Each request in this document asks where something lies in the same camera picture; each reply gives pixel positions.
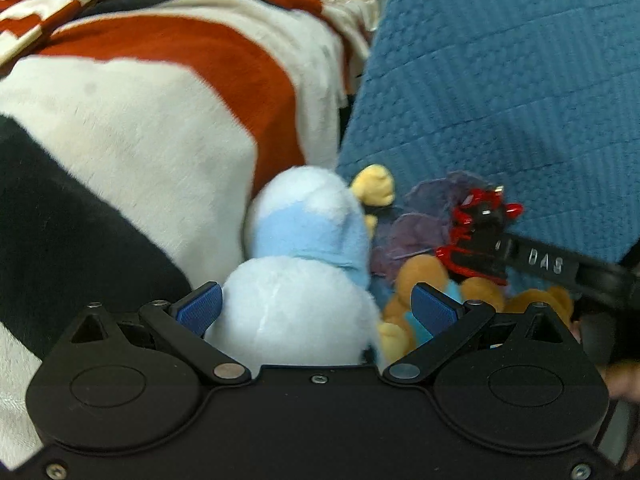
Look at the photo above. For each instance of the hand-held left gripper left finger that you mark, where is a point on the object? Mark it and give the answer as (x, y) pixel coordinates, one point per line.
(200, 305)

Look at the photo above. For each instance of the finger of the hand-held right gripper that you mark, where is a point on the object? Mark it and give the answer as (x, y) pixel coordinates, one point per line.
(545, 262)

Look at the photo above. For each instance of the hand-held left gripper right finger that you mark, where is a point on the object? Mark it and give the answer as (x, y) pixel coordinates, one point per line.
(432, 310)

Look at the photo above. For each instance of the purple ribbon hair bow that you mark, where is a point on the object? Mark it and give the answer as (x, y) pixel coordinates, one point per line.
(420, 225)

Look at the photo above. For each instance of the blue white penguin plush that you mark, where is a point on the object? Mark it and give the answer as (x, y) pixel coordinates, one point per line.
(300, 280)

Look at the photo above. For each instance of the person's right hand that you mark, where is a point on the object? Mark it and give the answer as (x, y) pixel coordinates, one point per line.
(622, 382)

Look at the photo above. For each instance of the brown bear plush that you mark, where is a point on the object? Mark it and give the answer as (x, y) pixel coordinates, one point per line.
(425, 272)

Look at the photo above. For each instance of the blue quilted pillow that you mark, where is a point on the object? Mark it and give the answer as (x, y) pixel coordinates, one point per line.
(500, 85)

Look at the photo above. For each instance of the red white black fleece blanket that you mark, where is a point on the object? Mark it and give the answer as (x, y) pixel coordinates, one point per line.
(150, 110)

